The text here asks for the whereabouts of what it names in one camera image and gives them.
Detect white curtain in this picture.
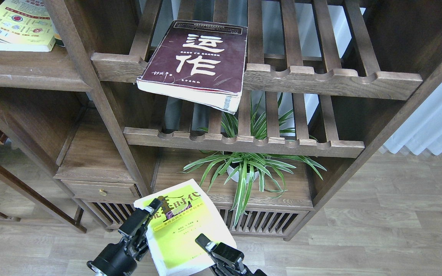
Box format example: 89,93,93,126
380,83,442,155

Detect yellow green cover book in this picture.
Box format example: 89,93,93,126
134,179,237,276

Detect white plant pot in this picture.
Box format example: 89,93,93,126
227,163,259,183

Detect green spider plant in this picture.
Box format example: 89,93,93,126
180,96,327,227

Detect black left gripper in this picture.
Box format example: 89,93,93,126
87,199,162,276

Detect upright book top left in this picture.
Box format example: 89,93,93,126
51,20,65,47

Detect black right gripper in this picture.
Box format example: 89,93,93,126
195,234,266,276

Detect small colourful cover book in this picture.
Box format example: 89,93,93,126
0,0,56,52

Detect wooden furniture at left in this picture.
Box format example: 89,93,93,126
0,130,87,233

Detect brass drawer knob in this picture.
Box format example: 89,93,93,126
98,189,107,196

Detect maroon book white characters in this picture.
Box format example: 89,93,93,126
137,20,247,115

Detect dark wooden bookshelf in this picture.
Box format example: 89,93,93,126
0,0,442,241

